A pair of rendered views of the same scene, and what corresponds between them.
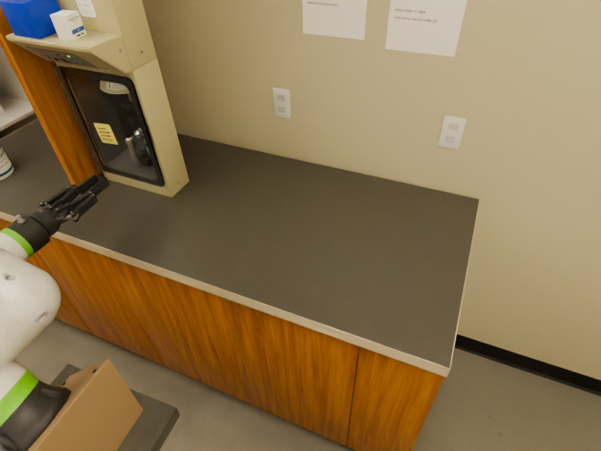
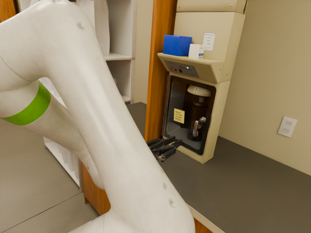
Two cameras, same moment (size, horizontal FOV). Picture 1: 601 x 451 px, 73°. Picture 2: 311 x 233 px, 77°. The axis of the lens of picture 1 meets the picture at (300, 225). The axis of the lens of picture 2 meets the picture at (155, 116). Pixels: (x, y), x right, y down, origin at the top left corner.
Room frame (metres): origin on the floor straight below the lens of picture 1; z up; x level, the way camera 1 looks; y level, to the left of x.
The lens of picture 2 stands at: (0.22, 0.45, 1.61)
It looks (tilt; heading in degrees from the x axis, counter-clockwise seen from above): 23 degrees down; 19
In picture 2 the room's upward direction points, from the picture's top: 5 degrees clockwise
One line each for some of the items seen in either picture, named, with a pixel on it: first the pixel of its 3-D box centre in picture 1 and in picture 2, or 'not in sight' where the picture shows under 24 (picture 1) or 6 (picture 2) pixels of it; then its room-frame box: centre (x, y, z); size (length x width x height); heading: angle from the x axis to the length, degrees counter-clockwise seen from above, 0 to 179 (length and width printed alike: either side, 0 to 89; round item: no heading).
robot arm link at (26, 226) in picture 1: (28, 233); not in sight; (0.79, 0.71, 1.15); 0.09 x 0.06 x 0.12; 65
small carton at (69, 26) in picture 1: (68, 24); (196, 51); (1.18, 0.60, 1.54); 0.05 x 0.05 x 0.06; 73
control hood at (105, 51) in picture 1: (70, 54); (187, 67); (1.20, 0.64, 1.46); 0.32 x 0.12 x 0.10; 65
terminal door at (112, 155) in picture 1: (114, 130); (185, 114); (1.25, 0.62, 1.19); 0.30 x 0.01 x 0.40; 65
